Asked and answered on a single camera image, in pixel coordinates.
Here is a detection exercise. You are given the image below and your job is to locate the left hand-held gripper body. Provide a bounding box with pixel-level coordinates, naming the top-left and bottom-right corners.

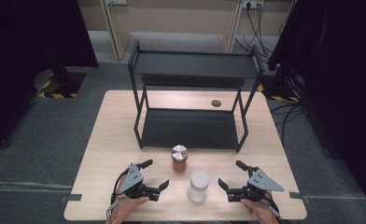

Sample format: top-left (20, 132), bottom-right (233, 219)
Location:
top-left (119, 162), bottom-right (161, 202)

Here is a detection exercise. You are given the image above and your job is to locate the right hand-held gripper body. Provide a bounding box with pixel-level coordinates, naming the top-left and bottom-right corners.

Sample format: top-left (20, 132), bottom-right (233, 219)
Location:
top-left (227, 169), bottom-right (286, 203)

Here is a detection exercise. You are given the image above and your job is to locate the white lidded jar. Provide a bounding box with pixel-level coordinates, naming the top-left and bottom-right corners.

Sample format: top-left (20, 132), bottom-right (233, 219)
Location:
top-left (187, 169), bottom-right (211, 203)

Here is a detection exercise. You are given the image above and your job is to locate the spice jar with metal lid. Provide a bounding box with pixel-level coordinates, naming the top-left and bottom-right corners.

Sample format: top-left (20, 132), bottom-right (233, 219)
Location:
top-left (171, 144), bottom-right (189, 174)

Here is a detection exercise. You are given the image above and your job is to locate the person's right hand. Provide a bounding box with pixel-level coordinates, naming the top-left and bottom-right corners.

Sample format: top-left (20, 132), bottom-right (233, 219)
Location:
top-left (240, 193), bottom-right (280, 224)

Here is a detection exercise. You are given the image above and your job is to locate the person's left hand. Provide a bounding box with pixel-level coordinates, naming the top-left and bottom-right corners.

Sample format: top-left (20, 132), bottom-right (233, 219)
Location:
top-left (107, 186), bottom-right (150, 224)

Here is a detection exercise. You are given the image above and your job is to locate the grey tape strip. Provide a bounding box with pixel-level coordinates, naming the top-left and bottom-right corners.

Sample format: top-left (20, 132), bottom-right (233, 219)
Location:
top-left (289, 191), bottom-right (307, 201)
top-left (59, 193), bottom-right (83, 203)

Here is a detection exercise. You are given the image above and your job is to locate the stand base with striped tape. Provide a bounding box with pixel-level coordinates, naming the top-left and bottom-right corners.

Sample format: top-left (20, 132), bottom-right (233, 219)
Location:
top-left (33, 66), bottom-right (88, 100)
top-left (257, 70), bottom-right (301, 103)

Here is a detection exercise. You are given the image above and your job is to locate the black metal shelf rack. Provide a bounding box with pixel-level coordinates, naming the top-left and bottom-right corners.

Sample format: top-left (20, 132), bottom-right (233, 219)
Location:
top-left (127, 39), bottom-right (265, 153)

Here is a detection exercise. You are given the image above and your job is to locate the black curtain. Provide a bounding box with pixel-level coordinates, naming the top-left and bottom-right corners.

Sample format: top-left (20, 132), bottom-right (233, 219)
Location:
top-left (0, 0), bottom-right (100, 153)
top-left (267, 0), bottom-right (366, 216)

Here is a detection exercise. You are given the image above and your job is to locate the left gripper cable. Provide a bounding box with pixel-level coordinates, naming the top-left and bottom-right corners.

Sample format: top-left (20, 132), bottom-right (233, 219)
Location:
top-left (106, 167), bottom-right (133, 220)

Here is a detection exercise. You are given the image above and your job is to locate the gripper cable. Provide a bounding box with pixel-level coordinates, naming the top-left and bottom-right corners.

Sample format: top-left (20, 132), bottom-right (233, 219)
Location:
top-left (264, 190), bottom-right (287, 224)
top-left (106, 167), bottom-right (133, 220)

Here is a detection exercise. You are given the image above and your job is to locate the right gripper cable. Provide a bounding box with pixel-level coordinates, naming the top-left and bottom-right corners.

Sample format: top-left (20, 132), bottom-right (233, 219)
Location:
top-left (264, 190), bottom-right (287, 224)

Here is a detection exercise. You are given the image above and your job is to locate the bundle of floor cables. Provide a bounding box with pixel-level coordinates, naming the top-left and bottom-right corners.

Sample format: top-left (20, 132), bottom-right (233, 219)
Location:
top-left (269, 100), bottom-right (310, 145)

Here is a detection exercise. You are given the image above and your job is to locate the black power cable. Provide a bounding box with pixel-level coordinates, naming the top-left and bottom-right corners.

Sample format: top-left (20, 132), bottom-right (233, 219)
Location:
top-left (246, 2), bottom-right (271, 59)
top-left (235, 3), bottom-right (273, 63)

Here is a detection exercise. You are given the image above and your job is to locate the white wall power outlet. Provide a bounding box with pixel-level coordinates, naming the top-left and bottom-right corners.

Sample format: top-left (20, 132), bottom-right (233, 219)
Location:
top-left (241, 0), bottom-right (265, 9)

